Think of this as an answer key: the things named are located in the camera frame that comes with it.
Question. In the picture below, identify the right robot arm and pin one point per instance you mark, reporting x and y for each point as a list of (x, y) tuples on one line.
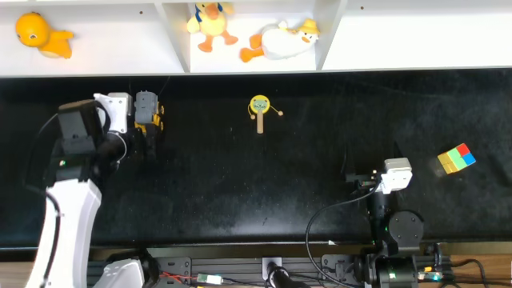
[(404, 232)]

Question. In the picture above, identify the yellow rubber duck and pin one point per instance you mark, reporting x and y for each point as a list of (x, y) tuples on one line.
[(34, 32)]

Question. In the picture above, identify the many-coloured puzzle cube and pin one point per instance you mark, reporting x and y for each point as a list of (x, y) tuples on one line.
[(456, 159)]

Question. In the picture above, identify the grey and yellow toy truck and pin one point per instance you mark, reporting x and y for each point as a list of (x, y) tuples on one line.
[(146, 106)]

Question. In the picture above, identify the yellow wooden rattle drum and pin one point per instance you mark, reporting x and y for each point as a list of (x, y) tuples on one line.
[(260, 105)]

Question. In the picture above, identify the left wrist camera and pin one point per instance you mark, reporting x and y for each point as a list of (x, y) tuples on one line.
[(116, 110)]

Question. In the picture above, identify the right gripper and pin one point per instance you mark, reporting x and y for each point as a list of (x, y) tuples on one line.
[(362, 180)]

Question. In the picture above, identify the yellow plush duck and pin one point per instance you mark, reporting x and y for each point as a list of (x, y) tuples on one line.
[(212, 26)]

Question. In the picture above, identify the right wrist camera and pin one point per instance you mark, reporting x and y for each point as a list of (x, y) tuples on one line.
[(397, 175)]

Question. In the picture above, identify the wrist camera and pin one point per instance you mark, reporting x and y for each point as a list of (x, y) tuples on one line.
[(397, 175), (116, 110)]

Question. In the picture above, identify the mounting rail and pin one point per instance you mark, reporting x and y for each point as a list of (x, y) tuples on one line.
[(240, 267)]

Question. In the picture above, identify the white shelf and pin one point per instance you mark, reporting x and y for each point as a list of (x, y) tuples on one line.
[(400, 40)]

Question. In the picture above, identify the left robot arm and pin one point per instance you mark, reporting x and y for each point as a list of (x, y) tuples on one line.
[(72, 208)]

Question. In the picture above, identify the white plush duck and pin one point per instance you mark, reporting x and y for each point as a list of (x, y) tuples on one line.
[(284, 44)]

